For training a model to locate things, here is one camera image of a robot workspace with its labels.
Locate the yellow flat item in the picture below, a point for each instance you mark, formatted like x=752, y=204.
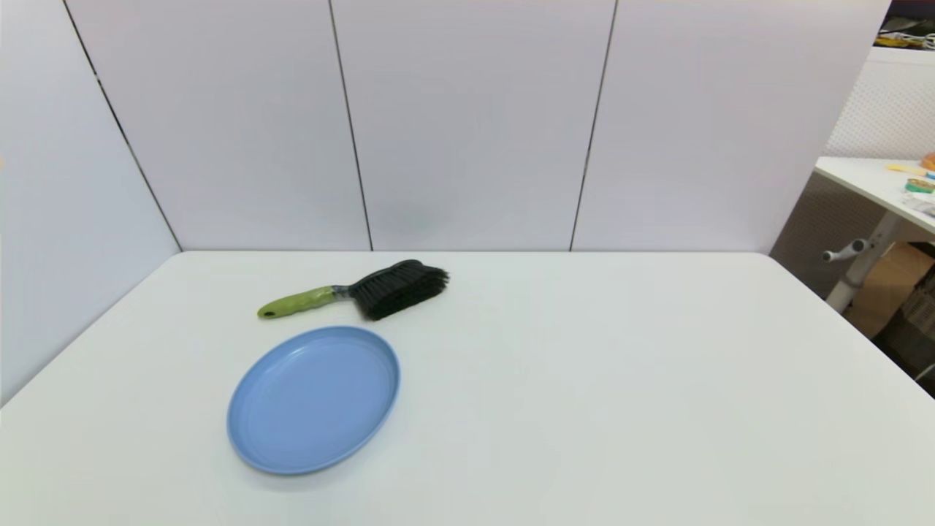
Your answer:
x=908, y=169

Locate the green tape roll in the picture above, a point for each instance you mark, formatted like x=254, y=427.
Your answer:
x=920, y=185

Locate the brown cardboard box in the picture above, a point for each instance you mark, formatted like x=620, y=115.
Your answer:
x=895, y=281

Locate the orange item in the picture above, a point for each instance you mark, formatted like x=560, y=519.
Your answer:
x=930, y=160

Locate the blue round plate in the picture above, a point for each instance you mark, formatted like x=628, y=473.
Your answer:
x=314, y=400

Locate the clear plastic item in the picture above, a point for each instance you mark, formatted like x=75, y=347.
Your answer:
x=924, y=204

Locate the white side table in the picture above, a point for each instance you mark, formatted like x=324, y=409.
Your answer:
x=876, y=183

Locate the yellow and black clutter pile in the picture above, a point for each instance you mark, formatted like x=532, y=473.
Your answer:
x=909, y=34

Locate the perforated pegboard panel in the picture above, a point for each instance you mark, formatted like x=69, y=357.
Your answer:
x=891, y=109

